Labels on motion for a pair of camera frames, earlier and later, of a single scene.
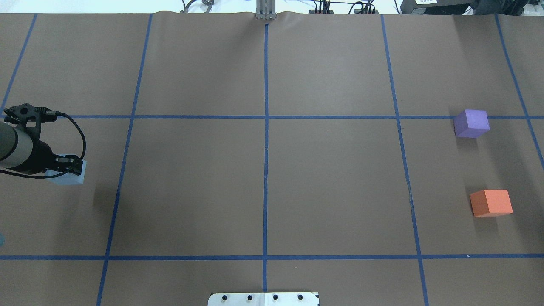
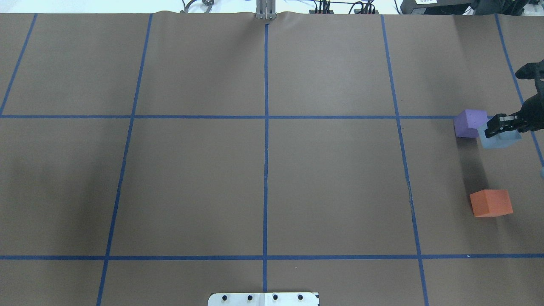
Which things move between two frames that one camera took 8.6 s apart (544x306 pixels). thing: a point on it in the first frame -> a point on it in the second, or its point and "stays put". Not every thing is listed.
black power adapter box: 438,7 stays put
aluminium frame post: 266,9 stays put
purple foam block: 471,123 stays put
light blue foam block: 68,178 -> 498,140
